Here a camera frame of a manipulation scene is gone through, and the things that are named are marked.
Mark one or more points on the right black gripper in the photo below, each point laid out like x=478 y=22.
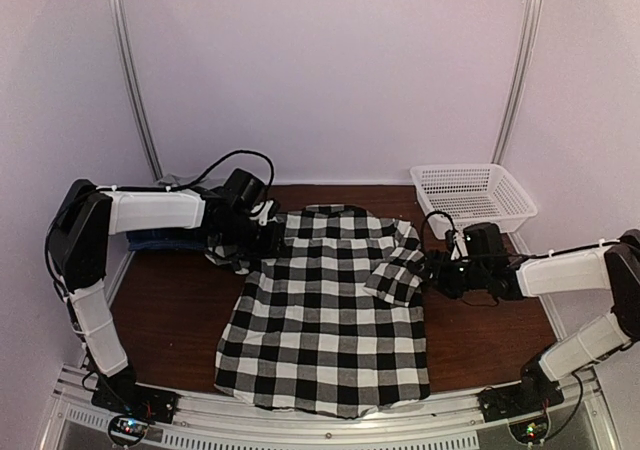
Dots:
x=440 y=258

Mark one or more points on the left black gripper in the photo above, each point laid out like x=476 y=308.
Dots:
x=268 y=248

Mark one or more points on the black white checkered shirt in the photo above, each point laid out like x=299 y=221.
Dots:
x=333 y=325

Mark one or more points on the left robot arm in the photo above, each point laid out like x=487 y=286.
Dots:
x=76 y=247

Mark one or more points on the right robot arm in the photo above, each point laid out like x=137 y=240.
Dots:
x=609 y=265

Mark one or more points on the folded blue plaid shirt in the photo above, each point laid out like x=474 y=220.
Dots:
x=167 y=239

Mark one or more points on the white plastic basket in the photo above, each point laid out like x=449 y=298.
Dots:
x=470 y=194

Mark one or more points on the right circuit board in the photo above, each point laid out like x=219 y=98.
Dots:
x=530 y=431

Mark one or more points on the circuit board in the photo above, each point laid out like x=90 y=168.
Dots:
x=126 y=430
x=530 y=431

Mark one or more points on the left circuit board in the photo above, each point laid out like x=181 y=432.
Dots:
x=126 y=430

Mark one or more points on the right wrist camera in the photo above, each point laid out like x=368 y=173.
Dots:
x=481 y=239

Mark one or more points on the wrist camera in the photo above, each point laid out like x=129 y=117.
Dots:
x=243 y=190
x=481 y=239

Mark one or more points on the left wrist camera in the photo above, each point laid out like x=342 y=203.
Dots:
x=243 y=190

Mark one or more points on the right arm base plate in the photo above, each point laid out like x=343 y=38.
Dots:
x=515 y=400

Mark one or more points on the aluminium front rail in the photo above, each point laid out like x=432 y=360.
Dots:
x=449 y=420

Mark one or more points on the left aluminium frame post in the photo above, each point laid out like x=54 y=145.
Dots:
x=133 y=89

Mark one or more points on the aluminium frame post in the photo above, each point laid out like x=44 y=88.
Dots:
x=133 y=89
x=527 y=40

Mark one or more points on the right aluminium frame post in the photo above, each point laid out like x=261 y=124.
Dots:
x=527 y=40

